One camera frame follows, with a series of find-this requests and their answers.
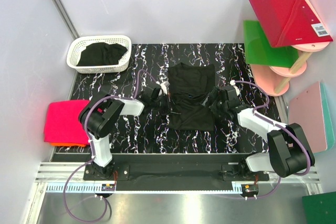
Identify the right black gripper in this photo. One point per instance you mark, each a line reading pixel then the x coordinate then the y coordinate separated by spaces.
pixel 213 97

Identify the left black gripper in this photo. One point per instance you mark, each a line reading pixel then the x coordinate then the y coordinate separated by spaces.
pixel 163 100

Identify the black printed t-shirt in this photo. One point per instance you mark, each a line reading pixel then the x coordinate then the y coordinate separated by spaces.
pixel 188 89

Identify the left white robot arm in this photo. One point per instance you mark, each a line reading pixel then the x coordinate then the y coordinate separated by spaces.
pixel 102 113

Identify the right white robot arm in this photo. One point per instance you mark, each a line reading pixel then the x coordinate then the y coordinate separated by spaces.
pixel 289 151

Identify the black marble pattern mat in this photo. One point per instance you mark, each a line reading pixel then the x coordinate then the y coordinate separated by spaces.
pixel 150 133

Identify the green plastic sheet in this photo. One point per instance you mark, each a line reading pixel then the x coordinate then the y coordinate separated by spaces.
pixel 258 50

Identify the black shirt in basket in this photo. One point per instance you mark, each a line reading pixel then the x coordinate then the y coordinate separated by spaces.
pixel 101 54

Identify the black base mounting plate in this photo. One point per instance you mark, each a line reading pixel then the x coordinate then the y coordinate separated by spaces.
pixel 175 173

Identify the pink clipboard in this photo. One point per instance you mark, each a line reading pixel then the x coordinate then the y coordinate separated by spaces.
pixel 306 109

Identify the white plastic laundry basket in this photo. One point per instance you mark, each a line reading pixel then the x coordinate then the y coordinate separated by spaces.
pixel 81 43

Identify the folded pink t-shirt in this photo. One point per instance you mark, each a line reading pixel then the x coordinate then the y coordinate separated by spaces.
pixel 62 125

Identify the red plastic folder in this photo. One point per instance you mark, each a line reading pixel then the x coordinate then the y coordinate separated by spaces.
pixel 290 22

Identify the teal board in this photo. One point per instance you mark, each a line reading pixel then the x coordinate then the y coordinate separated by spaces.
pixel 329 132

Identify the folded orange t-shirt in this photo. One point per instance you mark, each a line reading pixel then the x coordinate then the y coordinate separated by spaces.
pixel 67 145

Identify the dark green board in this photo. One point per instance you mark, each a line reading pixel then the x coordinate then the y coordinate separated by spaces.
pixel 320 208

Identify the aluminium rail frame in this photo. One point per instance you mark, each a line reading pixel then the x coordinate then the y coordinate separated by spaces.
pixel 61 195

